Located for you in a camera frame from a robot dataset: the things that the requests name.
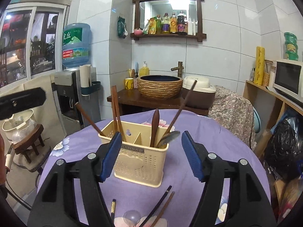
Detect black gold chopstick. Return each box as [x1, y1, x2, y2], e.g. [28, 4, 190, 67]
[110, 199, 117, 222]

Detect brown chopstick pile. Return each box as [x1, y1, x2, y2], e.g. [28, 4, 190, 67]
[111, 95, 118, 133]
[75, 103, 105, 136]

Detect dark black chopstick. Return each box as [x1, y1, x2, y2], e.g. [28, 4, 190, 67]
[139, 186, 172, 227]

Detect brown wooden chopstick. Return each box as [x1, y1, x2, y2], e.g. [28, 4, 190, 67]
[111, 86, 126, 141]

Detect steel spoon patterned handle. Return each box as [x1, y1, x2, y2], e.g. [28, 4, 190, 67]
[156, 131, 180, 149]

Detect reddish brown chopstick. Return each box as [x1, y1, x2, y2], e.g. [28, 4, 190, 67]
[163, 80, 197, 137]

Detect wooden spoon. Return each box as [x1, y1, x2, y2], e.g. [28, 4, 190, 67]
[150, 109, 160, 147]

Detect left hand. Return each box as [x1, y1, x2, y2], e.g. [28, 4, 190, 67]
[0, 135, 7, 185]

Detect white pot glass lid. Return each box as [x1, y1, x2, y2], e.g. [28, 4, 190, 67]
[2, 109, 37, 145]

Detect small wooden stool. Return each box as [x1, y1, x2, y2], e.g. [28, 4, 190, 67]
[12, 124, 45, 163]

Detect grey water dispenser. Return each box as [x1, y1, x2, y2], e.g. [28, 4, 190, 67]
[52, 68, 101, 135]

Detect black plastic bag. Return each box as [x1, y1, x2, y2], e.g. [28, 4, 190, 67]
[265, 116, 302, 181]

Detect paper cup stack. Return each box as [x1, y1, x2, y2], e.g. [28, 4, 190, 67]
[80, 64, 91, 88]

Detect purple floral tablecloth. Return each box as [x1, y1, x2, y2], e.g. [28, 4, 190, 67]
[37, 109, 271, 227]

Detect blue water jug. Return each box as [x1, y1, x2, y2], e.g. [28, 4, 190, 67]
[62, 23, 91, 68]

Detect floral cloth covered chair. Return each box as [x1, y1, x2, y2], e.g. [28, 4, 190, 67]
[208, 86, 255, 149]

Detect cream perforated utensil holder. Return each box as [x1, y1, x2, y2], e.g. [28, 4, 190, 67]
[114, 121, 169, 187]

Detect wooden shelf unit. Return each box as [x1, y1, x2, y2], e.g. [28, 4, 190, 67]
[243, 80, 302, 158]

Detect yellow mug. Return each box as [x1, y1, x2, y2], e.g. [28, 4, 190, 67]
[124, 77, 134, 90]

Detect dark wooden sink table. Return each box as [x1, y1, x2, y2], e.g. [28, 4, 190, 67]
[107, 88, 210, 117]

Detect white brown rice cooker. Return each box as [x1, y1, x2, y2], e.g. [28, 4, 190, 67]
[182, 75, 216, 110]

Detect green hanging packet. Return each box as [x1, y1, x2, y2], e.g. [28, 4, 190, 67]
[117, 17, 128, 38]

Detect yellow wrapped roll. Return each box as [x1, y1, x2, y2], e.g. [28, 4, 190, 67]
[254, 46, 265, 85]

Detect white microwave oven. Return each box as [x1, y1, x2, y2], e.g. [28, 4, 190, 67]
[273, 59, 302, 103]

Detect yellow soap dispenser bottle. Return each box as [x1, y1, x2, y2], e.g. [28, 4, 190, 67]
[139, 62, 149, 77]

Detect woven basin sink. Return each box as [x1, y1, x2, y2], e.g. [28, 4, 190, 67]
[137, 75, 183, 100]

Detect brass faucet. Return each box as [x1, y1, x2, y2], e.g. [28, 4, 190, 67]
[170, 61, 184, 78]

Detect wooden framed mirror shelf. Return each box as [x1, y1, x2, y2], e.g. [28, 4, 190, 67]
[130, 0, 206, 42]

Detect dark soy sauce bottle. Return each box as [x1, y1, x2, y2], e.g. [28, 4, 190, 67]
[177, 11, 187, 35]

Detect window with frame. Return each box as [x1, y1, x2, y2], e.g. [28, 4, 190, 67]
[1, 0, 71, 92]

